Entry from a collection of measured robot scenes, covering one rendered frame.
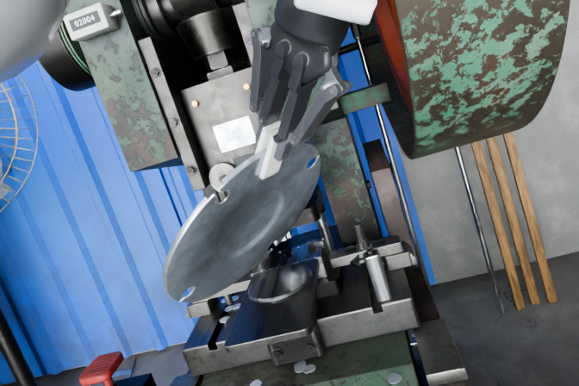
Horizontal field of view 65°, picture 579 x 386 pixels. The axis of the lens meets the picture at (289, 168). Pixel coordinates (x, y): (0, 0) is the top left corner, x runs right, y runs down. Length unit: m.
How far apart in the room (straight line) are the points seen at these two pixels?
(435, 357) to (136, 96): 0.66
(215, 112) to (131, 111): 0.15
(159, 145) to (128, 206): 1.52
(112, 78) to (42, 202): 1.76
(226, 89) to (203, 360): 0.52
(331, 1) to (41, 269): 2.43
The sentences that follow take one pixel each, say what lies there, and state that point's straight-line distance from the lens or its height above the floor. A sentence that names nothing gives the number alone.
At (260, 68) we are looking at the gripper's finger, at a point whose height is 1.15.
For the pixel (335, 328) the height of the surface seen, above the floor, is 0.68.
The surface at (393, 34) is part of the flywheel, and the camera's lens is 1.13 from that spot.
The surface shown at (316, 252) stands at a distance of 0.95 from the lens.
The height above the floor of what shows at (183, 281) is 0.92.
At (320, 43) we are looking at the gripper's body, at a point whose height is 1.15.
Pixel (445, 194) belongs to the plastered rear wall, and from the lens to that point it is 2.18.
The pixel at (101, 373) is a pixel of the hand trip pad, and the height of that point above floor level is 0.76.
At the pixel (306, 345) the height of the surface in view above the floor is 0.68.
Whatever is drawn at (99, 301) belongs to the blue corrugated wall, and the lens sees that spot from 2.60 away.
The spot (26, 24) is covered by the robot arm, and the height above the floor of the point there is 1.18.
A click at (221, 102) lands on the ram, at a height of 1.13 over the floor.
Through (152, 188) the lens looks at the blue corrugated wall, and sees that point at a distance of 2.27.
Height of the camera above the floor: 1.13
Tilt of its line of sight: 11 degrees down
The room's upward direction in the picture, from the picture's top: 18 degrees counter-clockwise
